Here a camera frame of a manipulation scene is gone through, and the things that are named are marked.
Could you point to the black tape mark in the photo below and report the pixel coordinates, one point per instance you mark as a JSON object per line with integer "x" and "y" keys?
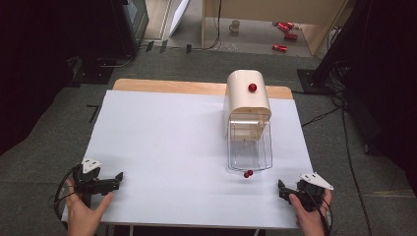
{"x": 94, "y": 111}

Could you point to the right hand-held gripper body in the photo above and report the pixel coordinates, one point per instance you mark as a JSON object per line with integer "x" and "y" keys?
{"x": 310, "y": 190}

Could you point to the monitor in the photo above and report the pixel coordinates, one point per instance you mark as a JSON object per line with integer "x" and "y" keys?
{"x": 135, "y": 16}

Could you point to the person's right hand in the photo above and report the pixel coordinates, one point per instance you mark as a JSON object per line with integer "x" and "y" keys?
{"x": 309, "y": 220}

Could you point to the cream box with red knob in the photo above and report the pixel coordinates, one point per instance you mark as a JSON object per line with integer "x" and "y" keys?
{"x": 244, "y": 98}

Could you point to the black stand with base plate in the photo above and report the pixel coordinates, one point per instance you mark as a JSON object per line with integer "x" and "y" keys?
{"x": 324, "y": 65}

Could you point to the white paper sheet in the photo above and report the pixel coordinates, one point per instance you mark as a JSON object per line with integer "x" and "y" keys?
{"x": 170, "y": 157}

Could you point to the grey mug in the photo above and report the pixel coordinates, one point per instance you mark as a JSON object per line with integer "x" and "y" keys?
{"x": 234, "y": 26}

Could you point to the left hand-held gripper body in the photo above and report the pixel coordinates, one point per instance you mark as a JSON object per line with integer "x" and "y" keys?
{"x": 86, "y": 180}

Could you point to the black tape strip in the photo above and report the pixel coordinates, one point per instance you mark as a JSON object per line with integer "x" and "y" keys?
{"x": 189, "y": 48}
{"x": 149, "y": 46}

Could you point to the red can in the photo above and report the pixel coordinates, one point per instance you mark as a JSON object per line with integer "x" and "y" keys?
{"x": 279, "y": 48}
{"x": 284, "y": 27}
{"x": 290, "y": 36}

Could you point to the person's left hand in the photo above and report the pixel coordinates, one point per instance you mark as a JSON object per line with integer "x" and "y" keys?
{"x": 84, "y": 213}

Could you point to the clear door with red knob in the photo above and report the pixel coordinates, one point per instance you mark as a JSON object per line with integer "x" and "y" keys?
{"x": 250, "y": 150}

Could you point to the white board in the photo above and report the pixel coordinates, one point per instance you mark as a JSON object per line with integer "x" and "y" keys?
{"x": 179, "y": 15}

